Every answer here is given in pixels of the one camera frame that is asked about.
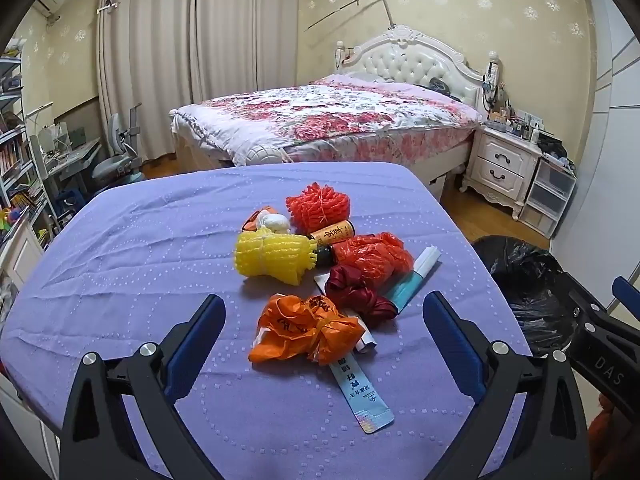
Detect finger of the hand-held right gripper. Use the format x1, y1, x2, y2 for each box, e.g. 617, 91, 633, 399
556, 269, 621, 333
611, 275, 640, 323

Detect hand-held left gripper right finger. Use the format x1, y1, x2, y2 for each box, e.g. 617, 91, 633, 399
422, 290, 591, 480

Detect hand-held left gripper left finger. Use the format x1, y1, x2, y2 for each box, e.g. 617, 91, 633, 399
60, 294, 227, 480

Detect trash bin with black bag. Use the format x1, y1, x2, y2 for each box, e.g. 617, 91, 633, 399
470, 234, 596, 358

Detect teal and white tube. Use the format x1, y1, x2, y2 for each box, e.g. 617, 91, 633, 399
392, 246, 442, 313

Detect orange plastic bag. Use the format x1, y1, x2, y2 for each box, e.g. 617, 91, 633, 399
248, 294, 366, 366

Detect light blue sachet strip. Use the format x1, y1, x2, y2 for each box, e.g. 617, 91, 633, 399
327, 350, 395, 433

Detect yellow foam fruit net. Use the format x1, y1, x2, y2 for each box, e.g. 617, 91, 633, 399
235, 227, 321, 286

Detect dark red plastic bag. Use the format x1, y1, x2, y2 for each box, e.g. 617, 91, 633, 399
325, 265, 399, 320

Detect red-orange plastic bag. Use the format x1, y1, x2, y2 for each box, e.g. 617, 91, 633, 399
332, 232, 415, 292

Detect small orange wrapper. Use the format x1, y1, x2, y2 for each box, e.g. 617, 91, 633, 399
244, 205, 278, 231

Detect white tissue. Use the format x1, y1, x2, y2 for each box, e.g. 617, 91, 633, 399
256, 212, 292, 235

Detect yellow label bottle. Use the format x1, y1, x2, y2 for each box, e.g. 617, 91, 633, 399
307, 219, 356, 248

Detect red foam fruit net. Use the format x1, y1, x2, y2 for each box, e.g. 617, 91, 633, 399
286, 183, 351, 233

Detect person's right forearm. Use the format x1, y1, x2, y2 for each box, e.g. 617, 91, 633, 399
587, 394, 640, 480

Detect purple tablecloth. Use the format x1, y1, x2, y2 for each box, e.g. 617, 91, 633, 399
0, 161, 533, 480

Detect clear plastic drawer unit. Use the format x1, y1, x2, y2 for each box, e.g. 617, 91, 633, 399
517, 157, 576, 240

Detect pile of dark clothes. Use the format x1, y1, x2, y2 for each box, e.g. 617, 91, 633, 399
537, 132, 576, 168

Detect white nightstand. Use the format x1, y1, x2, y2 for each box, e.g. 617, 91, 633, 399
460, 124, 543, 220

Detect white wardrobe door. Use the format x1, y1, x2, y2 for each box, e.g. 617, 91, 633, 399
575, 0, 640, 321

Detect cluster of small bottles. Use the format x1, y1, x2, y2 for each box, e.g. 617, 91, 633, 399
485, 95, 543, 143

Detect grey ergonomic chair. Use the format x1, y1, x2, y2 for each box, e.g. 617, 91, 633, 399
92, 105, 146, 183

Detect colourful toy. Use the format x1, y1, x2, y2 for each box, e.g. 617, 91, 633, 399
0, 207, 26, 231

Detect grey desk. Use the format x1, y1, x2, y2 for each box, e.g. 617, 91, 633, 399
30, 125, 101, 196

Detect bookshelf with books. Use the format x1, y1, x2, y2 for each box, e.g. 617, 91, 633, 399
0, 50, 56, 261

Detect floral quilt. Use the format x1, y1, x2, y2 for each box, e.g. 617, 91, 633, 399
170, 74, 483, 167

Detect beige pleated curtains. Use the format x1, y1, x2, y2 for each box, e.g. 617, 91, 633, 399
97, 0, 301, 161

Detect white bed with tufted headboard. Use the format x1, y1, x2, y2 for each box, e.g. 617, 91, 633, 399
169, 27, 502, 196

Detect thin wall-mounted rod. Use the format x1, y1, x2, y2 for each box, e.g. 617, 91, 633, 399
305, 0, 396, 31

